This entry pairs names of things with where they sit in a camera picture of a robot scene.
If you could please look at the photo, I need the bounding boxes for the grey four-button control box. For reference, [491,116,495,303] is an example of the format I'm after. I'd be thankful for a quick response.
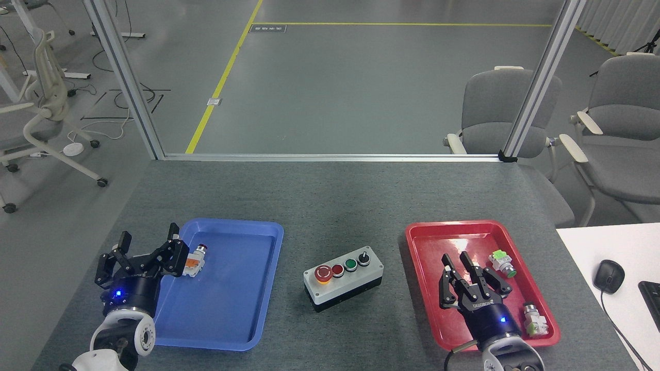
[303,246,385,313]

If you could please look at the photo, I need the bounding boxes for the red plastic tray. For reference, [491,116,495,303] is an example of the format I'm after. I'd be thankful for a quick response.
[405,220,562,353]

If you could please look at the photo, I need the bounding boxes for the green push button switch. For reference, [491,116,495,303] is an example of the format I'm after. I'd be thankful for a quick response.
[489,250,518,279]

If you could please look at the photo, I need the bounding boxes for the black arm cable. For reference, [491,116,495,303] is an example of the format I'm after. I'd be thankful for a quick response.
[443,338,483,371]

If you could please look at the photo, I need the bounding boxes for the black computer mouse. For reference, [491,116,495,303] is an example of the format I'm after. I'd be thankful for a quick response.
[593,259,625,295]

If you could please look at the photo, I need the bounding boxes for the red push button orange block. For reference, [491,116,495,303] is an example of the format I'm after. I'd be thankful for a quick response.
[183,244,208,278]

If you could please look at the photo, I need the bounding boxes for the white floor cable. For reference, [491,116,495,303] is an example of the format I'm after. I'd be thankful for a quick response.
[67,106,136,146]

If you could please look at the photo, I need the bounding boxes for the silver aluminium post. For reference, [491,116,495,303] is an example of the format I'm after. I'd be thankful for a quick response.
[82,0,166,160]
[503,0,587,158]

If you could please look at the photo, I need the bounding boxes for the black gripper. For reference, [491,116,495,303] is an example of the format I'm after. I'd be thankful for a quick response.
[94,223,190,317]
[439,251,521,345]

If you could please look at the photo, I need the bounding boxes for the black keyboard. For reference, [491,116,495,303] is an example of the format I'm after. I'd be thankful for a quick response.
[638,281,660,330]

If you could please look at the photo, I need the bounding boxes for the silver aluminium rail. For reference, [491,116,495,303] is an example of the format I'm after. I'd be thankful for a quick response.
[162,153,503,162]

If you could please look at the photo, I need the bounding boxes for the blue plastic tray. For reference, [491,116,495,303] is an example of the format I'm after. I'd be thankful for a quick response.
[152,218,284,352]

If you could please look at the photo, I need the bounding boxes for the white partition panels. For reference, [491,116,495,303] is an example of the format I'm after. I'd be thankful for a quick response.
[575,0,660,56]

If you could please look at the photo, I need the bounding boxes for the grey armchair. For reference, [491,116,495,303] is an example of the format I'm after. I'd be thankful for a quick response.
[559,52,660,227]
[443,65,575,227]

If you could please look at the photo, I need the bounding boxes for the white desk frame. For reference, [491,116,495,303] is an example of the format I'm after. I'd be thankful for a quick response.
[0,0,146,104]

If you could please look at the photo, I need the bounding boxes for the black floor cable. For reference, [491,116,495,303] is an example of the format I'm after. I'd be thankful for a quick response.
[92,0,172,120]

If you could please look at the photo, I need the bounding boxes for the silver switch with green block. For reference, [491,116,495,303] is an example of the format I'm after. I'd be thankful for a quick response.
[523,302,549,338]

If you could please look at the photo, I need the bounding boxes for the black tripod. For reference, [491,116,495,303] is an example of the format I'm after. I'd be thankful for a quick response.
[589,28,660,78]

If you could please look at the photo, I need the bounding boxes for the white frame office chair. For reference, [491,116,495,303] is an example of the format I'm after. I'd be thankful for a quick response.
[0,28,109,214]

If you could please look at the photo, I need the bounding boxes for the black mouse cable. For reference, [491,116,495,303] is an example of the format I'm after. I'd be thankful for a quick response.
[599,291,644,371]

